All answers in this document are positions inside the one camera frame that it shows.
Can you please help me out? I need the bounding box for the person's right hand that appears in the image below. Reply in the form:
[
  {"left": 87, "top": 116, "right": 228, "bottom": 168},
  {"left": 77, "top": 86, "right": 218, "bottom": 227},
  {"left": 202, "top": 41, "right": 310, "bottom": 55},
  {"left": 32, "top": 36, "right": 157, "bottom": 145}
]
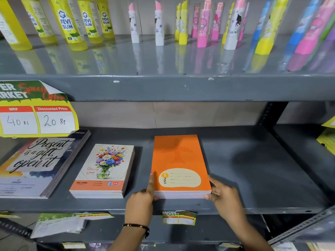
[{"left": 204, "top": 175, "right": 245, "bottom": 219}]

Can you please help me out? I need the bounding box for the person's left hand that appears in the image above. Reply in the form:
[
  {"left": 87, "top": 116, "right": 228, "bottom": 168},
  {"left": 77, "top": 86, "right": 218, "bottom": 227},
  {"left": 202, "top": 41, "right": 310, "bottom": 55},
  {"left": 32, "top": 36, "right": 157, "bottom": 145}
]
[{"left": 125, "top": 172, "right": 159, "bottom": 226}]

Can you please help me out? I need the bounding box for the stack of orange notebooks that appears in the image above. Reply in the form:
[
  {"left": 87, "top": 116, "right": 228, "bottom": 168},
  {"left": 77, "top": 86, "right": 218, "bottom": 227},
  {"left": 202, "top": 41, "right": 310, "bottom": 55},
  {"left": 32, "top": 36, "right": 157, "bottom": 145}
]
[{"left": 151, "top": 134, "right": 212, "bottom": 199}]

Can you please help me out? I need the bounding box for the person's right forearm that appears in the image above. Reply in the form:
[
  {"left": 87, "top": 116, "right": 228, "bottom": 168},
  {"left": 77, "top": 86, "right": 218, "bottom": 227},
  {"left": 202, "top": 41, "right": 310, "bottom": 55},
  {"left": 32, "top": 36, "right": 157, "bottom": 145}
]
[{"left": 222, "top": 206, "right": 274, "bottom": 251}]

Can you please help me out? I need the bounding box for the person's left forearm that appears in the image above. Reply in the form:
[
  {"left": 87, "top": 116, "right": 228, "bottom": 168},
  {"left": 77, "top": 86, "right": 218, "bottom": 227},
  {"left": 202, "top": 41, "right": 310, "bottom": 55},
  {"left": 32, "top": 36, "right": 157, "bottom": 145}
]
[{"left": 108, "top": 224, "right": 150, "bottom": 251}]

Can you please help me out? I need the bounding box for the grey metal shelf board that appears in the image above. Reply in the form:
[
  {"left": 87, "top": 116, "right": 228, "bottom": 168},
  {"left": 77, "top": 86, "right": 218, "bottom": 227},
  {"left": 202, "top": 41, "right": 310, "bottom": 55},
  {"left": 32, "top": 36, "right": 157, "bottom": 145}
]
[
  {"left": 0, "top": 124, "right": 335, "bottom": 215},
  {"left": 0, "top": 214, "right": 268, "bottom": 244},
  {"left": 0, "top": 34, "right": 335, "bottom": 102}
]

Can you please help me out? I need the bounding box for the stack of floral cover notebooks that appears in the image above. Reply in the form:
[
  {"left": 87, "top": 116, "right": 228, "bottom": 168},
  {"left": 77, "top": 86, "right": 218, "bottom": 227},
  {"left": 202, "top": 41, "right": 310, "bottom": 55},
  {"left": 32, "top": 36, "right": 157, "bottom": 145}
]
[{"left": 69, "top": 144, "right": 135, "bottom": 199}]

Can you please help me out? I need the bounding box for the grey slotted angle bar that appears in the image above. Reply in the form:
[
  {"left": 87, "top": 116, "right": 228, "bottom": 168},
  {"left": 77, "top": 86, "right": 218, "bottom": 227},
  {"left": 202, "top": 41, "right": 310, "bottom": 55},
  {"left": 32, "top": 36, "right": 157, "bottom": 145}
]
[{"left": 267, "top": 205, "right": 335, "bottom": 245}]

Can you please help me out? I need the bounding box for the stack of white paper packets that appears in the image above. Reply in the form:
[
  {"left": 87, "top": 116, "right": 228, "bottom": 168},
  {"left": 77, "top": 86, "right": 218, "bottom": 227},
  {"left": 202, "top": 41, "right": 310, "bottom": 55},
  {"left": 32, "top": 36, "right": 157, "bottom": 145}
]
[{"left": 30, "top": 213, "right": 87, "bottom": 239}]

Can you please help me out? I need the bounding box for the stack of lettering cover notebooks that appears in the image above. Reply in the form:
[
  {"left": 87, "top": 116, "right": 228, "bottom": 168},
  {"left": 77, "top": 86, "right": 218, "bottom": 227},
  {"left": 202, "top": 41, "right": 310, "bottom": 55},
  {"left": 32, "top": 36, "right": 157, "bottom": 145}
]
[{"left": 0, "top": 129, "right": 91, "bottom": 199}]

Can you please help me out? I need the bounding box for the yellow paper price sign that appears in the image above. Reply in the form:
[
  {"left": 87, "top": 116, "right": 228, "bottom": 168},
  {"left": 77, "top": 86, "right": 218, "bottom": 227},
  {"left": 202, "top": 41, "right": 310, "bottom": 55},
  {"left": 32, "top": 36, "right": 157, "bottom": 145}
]
[{"left": 316, "top": 116, "right": 335, "bottom": 156}]

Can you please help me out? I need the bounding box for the large yellow green price sign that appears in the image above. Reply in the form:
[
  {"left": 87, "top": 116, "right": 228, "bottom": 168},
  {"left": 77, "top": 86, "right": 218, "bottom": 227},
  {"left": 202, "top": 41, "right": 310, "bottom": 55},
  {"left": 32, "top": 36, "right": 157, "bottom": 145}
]
[{"left": 0, "top": 80, "right": 79, "bottom": 138}]

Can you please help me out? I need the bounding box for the row of lipstick shaped cases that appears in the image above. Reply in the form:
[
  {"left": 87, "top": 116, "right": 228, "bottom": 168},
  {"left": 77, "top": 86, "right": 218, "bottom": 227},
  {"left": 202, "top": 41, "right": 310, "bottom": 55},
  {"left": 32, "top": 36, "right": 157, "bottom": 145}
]
[{"left": 128, "top": 0, "right": 335, "bottom": 72}]

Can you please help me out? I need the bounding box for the yellow glue bottle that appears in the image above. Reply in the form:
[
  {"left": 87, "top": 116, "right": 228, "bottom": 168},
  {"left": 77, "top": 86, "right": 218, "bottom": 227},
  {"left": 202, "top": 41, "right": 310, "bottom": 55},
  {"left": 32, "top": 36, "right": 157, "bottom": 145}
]
[
  {"left": 95, "top": 0, "right": 115, "bottom": 39},
  {"left": 0, "top": 0, "right": 33, "bottom": 51},
  {"left": 20, "top": 0, "right": 58, "bottom": 45},
  {"left": 76, "top": 0, "right": 103, "bottom": 44},
  {"left": 49, "top": 0, "right": 88, "bottom": 51}
]

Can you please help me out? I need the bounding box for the black bead bracelet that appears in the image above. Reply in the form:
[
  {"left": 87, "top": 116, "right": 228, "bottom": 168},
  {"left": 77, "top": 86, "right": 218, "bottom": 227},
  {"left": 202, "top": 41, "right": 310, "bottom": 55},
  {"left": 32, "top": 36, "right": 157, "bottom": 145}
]
[{"left": 122, "top": 223, "right": 150, "bottom": 239}]

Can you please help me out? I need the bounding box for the black slotted upright post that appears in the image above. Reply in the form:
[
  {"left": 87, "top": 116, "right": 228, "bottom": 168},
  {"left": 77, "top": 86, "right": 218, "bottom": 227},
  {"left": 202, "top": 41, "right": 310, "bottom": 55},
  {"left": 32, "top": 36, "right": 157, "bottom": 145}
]
[{"left": 258, "top": 102, "right": 289, "bottom": 126}]

